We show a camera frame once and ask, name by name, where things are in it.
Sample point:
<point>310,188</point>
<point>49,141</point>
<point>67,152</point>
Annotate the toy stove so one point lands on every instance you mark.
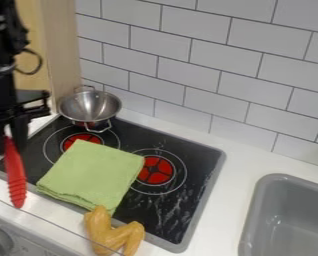
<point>175,186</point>

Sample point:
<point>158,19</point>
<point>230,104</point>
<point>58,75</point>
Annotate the wooden board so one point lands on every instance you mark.
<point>61,50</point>

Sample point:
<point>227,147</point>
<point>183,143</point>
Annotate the red spoon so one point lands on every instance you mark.
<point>15,176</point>

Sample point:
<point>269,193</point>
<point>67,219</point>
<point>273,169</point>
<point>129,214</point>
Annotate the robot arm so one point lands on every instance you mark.
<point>1,30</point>

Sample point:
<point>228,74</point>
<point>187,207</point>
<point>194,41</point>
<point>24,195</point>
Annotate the yellow toy chicken wing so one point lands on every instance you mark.
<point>115,235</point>

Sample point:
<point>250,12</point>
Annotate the green cloth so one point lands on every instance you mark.
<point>92,175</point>

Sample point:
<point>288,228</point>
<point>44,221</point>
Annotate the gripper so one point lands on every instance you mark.
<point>3,96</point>

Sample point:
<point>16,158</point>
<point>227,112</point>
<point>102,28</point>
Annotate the silver pot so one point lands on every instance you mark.
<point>89,106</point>

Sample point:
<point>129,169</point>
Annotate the toy sink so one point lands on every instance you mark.
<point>290,220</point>

